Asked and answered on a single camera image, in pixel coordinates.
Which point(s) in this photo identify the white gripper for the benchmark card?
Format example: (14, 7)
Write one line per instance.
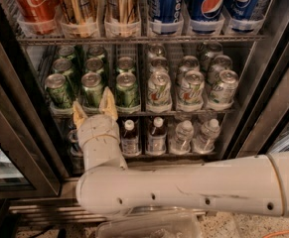
(96, 127)

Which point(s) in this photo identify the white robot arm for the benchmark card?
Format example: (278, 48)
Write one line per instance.
(251, 185)

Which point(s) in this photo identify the silver blue can front left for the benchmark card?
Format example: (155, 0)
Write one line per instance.
(75, 148)

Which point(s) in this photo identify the green can middle second row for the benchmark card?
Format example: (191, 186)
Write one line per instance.
(94, 65)

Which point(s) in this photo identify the green can second row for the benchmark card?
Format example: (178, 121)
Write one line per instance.
(94, 65)
(67, 69)
(125, 64)

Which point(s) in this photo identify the green can left second row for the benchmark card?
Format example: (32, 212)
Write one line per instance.
(67, 69)

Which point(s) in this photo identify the green can right second row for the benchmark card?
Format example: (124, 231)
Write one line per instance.
(125, 64)

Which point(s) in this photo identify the green can middle back row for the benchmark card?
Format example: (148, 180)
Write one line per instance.
(96, 51)

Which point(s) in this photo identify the green can left back row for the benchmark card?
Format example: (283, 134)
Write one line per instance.
(67, 52)

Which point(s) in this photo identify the white diet can front left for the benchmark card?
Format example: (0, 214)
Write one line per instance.
(159, 85)

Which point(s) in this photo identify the white diet can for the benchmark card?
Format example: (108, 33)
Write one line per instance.
(155, 50)
(191, 88)
(187, 63)
(224, 88)
(159, 85)
(207, 51)
(219, 63)
(158, 63)

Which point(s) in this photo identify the white diet can back left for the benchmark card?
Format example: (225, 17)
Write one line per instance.
(155, 50)

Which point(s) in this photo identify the fridge glass door left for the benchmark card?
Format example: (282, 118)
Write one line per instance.
(27, 174)

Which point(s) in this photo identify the gold can right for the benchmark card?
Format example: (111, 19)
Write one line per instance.
(121, 16)

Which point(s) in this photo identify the gold can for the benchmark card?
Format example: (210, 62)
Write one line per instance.
(79, 18)
(121, 16)

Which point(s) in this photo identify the white diet can front middle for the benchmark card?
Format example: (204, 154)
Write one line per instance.
(191, 88)

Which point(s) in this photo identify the gold can left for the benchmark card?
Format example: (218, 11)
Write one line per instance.
(79, 18)

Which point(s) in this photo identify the stainless steel fridge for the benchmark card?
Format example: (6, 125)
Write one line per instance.
(262, 97)

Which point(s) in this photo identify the red Coca-Cola can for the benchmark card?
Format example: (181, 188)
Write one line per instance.
(39, 13)

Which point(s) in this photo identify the blue Pepsi can left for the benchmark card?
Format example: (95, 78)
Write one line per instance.
(164, 16)

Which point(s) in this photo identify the blue pepsi can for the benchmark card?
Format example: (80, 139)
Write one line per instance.
(204, 14)
(164, 16)
(242, 12)

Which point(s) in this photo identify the white diet can front right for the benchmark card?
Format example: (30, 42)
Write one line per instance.
(224, 88)

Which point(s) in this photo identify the white diet can back right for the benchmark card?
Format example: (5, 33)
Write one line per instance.
(207, 51)

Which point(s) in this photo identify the blue Pepsi can middle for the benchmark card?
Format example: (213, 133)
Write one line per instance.
(204, 14)

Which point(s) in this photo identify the blue Pepsi can right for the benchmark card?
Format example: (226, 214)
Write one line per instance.
(242, 12)

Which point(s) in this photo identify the dark tea bottle left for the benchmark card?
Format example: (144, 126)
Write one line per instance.
(129, 139)

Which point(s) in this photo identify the dark tea bottle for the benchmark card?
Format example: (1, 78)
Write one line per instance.
(129, 139)
(156, 138)

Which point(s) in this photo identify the dark tea bottle right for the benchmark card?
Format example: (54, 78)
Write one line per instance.
(156, 138)

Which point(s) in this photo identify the clear water bottle left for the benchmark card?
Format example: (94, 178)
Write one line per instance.
(180, 143)

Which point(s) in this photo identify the clear water bottle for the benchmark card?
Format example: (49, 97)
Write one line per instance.
(205, 141)
(180, 143)

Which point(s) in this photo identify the clear water bottle right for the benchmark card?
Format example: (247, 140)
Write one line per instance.
(205, 141)

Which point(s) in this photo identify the clear plastic bin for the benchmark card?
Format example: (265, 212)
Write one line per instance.
(163, 223)

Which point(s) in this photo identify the middle wire shelf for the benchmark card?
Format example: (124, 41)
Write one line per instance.
(68, 113)

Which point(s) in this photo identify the wire shelf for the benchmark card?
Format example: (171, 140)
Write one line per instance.
(68, 113)
(140, 38)

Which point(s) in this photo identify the top wire shelf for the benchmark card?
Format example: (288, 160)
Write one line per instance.
(140, 38)

